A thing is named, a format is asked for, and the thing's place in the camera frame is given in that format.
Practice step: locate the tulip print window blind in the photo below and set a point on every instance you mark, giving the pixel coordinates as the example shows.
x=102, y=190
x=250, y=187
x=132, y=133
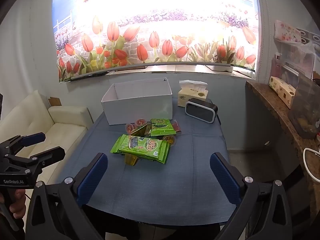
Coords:
x=155, y=25

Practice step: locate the beige tissue box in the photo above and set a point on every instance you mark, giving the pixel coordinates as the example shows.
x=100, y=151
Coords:
x=193, y=93

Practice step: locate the small beige printed box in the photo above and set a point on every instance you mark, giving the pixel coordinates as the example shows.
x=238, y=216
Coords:
x=275, y=85
x=287, y=96

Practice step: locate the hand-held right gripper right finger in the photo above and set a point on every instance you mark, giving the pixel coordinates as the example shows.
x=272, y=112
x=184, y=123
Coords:
x=225, y=177

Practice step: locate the pink bottle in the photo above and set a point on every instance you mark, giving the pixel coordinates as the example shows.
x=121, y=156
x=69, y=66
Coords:
x=276, y=66

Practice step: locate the white cardboard box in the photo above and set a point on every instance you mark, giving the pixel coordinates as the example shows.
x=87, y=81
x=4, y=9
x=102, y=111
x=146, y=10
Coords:
x=140, y=107

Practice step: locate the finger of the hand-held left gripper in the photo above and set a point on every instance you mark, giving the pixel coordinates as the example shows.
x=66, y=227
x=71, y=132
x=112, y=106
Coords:
x=33, y=138
x=50, y=153

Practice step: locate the clear plastic container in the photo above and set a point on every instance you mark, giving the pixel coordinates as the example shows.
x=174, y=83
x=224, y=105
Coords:
x=306, y=110

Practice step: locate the clear plastic bag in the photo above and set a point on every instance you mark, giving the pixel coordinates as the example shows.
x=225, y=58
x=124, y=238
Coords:
x=297, y=57

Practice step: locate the white leather sofa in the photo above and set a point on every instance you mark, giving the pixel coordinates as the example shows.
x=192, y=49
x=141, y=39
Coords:
x=30, y=125

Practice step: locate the yellow jelly cup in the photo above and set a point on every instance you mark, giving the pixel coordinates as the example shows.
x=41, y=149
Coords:
x=131, y=160

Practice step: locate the floral fabric pouch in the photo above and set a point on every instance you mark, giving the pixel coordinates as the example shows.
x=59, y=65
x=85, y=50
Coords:
x=287, y=31

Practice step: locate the brown cardboard piece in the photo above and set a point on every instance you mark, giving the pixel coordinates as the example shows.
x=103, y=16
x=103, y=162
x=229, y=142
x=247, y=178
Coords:
x=55, y=101

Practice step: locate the brown stone counter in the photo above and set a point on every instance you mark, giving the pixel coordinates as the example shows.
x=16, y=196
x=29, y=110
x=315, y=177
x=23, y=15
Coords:
x=282, y=127

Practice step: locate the orange jelly cup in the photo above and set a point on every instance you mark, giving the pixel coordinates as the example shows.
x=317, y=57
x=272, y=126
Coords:
x=170, y=140

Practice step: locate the blue tablecloth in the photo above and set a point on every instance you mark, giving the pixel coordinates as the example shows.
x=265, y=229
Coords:
x=160, y=185

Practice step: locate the person's left hand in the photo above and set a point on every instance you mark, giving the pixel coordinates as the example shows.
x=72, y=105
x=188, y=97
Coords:
x=18, y=202

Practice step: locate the red snack packet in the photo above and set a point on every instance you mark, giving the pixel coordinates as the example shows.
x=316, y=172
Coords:
x=177, y=127

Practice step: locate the small green snack packet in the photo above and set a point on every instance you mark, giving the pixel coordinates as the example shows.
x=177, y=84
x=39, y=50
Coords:
x=162, y=126

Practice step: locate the black alarm clock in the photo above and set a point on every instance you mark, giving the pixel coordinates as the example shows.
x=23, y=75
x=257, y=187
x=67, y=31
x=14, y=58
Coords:
x=200, y=110

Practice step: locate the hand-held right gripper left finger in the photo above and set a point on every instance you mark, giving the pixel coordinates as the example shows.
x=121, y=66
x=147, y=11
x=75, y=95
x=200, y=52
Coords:
x=92, y=180

